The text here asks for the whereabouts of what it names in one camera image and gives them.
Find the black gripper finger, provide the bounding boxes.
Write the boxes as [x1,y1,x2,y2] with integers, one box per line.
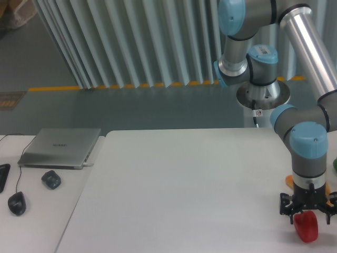
[279,193,303,225]
[317,191,336,225]

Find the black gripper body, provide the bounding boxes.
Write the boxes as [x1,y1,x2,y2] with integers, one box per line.
[292,184,326,210]

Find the red bell pepper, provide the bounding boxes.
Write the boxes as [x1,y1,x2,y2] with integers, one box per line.
[293,210,319,243]

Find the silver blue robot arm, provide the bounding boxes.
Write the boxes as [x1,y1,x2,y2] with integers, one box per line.
[214,1,336,220]

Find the triangular bread pastry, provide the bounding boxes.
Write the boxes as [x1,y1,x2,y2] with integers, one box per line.
[285,175,333,207]

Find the green pepper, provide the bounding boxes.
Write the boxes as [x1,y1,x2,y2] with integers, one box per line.
[333,158,337,172]

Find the dark earbuds case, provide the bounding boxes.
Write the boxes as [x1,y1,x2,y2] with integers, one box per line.
[41,170,62,190]

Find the white folding partition screen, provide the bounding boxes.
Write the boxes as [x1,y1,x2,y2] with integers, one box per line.
[33,0,337,89]

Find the silver closed laptop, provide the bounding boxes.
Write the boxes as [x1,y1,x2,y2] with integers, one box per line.
[18,128,101,170]

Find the black computer mouse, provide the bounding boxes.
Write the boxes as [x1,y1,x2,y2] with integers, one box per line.
[8,191,26,216]

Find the black keyboard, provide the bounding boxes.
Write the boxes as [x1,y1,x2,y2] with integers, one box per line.
[0,163,11,193]

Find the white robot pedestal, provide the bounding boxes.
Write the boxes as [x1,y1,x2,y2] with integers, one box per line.
[236,80,290,128]

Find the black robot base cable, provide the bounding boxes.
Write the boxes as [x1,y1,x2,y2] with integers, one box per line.
[251,99,260,128]

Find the black mouse cable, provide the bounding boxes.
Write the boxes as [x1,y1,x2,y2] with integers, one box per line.
[0,133,39,193]

